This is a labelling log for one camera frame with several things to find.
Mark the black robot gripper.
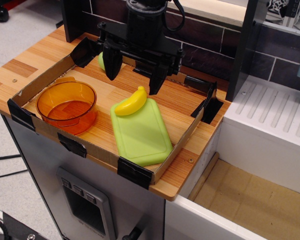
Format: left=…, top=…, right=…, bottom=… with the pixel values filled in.
left=97, top=3, right=185, bottom=95

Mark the yellow toy banana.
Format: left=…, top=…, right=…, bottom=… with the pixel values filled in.
left=114, top=86, right=147, bottom=116

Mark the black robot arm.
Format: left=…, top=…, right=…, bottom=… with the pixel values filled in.
left=97, top=0, right=185, bottom=95

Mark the cardboard fence with black tape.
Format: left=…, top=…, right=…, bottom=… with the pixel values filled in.
left=7, top=38, right=229, bottom=196

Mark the orange transparent plastic pot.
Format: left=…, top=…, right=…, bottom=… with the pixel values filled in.
left=36, top=76, right=98, bottom=135

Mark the green toy pear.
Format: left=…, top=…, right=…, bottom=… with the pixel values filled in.
left=98, top=52, right=106, bottom=71

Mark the green plastic cutting board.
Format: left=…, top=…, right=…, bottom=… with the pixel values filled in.
left=110, top=98, right=173, bottom=167

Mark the grey toy oven cabinet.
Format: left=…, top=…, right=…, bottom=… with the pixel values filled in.
left=4, top=117, right=165, bottom=240

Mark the white toy sink unit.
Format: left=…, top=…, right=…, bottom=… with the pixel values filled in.
left=164, top=77, right=300, bottom=240

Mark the black vertical post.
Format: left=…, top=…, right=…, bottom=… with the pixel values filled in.
left=226, top=0, right=269, bottom=102

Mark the black cable on floor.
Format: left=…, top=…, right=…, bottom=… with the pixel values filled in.
left=0, top=154, right=28, bottom=180

